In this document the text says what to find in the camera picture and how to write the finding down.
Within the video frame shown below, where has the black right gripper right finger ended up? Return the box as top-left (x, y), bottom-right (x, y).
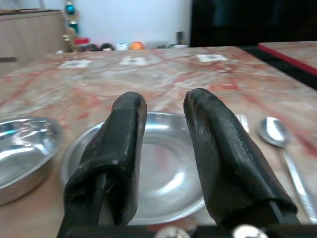
top-left (183, 88), bottom-right (301, 227)

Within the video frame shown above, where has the steel bowl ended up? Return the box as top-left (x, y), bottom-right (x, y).
top-left (0, 116), bottom-right (63, 206)

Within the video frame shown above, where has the white square marker tag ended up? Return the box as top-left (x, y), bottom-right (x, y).
top-left (195, 54), bottom-right (229, 62)
top-left (58, 59), bottom-right (91, 69)
top-left (119, 56), bottom-right (153, 66)

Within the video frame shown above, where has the steel spoon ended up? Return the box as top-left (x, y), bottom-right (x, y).
top-left (258, 117), bottom-right (317, 224)

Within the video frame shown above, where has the steel fork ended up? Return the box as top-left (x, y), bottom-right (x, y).
top-left (236, 113), bottom-right (250, 133)

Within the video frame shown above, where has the orange round object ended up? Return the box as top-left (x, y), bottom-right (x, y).
top-left (129, 41), bottom-right (145, 51)

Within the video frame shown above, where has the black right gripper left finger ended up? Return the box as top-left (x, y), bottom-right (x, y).
top-left (57, 91), bottom-right (149, 238)

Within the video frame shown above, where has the wooden cabinet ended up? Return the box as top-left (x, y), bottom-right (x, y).
top-left (0, 9), bottom-right (65, 77)

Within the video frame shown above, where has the red lidded container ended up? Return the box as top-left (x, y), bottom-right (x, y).
top-left (74, 37), bottom-right (90, 52)

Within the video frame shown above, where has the black television screen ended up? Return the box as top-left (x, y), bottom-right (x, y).
top-left (190, 0), bottom-right (317, 48)

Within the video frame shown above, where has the round steel plate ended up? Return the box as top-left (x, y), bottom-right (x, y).
top-left (60, 111), bottom-right (206, 226)

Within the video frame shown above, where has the red edged marble table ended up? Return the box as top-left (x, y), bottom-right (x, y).
top-left (257, 41), bottom-right (317, 76)

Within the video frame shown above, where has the gold and green trophy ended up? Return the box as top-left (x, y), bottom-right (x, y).
top-left (61, 0), bottom-right (81, 53)

